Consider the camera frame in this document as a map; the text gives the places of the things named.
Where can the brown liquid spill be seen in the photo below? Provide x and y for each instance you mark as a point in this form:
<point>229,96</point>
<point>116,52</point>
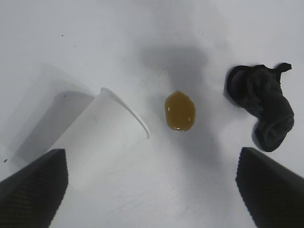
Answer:
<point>180,111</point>

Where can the dark grey cloth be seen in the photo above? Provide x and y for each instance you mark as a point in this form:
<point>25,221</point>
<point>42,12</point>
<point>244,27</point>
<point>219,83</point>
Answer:
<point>263,107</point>

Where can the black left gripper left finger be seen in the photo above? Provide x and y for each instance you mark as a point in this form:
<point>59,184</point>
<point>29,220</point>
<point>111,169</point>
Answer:
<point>31,192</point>

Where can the white paper cup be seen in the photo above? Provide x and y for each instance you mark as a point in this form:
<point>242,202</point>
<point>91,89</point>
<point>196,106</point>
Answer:
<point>99,133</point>

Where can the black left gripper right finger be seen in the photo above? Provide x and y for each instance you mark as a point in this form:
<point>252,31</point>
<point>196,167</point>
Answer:
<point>270,190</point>

